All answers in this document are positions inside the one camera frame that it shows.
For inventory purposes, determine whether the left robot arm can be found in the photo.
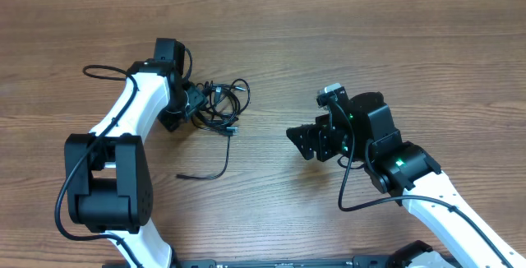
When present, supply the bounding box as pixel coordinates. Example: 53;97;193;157
54;38;207;267

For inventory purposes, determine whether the black cable bundle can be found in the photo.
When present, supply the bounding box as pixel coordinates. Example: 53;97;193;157
176;78;251;181

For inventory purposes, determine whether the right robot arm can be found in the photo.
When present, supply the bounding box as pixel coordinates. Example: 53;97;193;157
286;87;525;267

